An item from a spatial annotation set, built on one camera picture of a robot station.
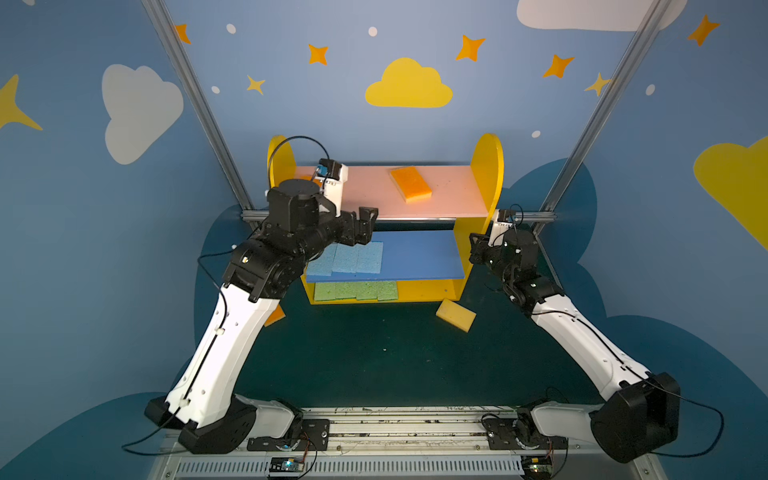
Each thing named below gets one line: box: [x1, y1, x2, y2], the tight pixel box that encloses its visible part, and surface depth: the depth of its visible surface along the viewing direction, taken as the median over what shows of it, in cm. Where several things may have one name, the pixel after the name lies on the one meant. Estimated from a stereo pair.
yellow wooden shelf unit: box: [266, 134, 504, 305], surface depth 92 cm
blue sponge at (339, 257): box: [322, 242, 369, 277], surface depth 93 cm
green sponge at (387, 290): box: [377, 281, 398, 301], surface depth 101 cm
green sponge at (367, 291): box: [356, 281, 379, 301], surface depth 100 cm
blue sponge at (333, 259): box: [307, 242, 347, 276], surface depth 92 cm
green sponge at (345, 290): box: [335, 282, 357, 300], surface depth 100 cm
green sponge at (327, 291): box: [314, 282, 345, 301], surface depth 100 cm
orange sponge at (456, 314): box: [435, 298, 477, 333], surface depth 98 cm
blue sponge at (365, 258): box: [348, 241, 384, 274], surface depth 94 cm
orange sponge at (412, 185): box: [390, 166, 433, 203], surface depth 75 cm
